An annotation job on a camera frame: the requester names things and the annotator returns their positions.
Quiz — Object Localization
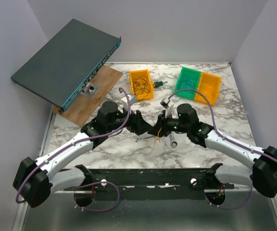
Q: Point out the green stubby screwdriver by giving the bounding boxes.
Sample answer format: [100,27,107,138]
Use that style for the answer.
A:
[153,81,167,88]

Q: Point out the coloured thin cables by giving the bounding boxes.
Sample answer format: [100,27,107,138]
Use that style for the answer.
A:
[152,127,164,146]

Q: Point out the small combination wrench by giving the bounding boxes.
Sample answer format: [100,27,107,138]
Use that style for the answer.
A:
[134,136,154,142]

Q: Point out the green plastic bin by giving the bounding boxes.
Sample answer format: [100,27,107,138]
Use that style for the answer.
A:
[175,67,201,100]

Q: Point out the dark grey network switch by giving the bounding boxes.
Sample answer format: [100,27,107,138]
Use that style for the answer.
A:
[11,19,121,114]

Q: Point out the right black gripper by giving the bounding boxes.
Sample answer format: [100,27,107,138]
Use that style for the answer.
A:
[148,111,190,137]

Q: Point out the large ratchet wrench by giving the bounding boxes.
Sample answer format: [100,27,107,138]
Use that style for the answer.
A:
[169,133,178,148]

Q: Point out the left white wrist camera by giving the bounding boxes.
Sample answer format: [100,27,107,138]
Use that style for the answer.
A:
[120,93,137,108]

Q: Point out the metal bracket with knob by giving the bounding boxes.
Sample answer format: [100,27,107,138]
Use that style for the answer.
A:
[80,83,99,99]

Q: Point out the yellow plastic bin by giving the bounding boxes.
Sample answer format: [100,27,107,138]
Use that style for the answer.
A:
[197,72,222,105]
[129,69,154,101]

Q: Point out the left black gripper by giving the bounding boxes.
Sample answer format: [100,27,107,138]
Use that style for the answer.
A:
[107,104,153,135]

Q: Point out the plywood board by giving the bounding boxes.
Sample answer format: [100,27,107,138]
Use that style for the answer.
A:
[52,66,123,127]

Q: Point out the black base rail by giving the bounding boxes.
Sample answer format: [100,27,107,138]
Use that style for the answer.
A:
[34,166,240,202]

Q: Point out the blue cable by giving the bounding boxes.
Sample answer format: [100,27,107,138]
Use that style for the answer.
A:
[178,76,195,92]

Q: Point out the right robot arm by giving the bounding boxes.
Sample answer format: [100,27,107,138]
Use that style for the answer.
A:
[148,103,277,198]

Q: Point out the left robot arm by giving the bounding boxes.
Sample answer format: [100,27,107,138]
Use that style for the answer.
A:
[13,101,152,208]

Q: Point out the dark cable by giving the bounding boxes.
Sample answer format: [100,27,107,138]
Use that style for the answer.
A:
[132,76,151,96]

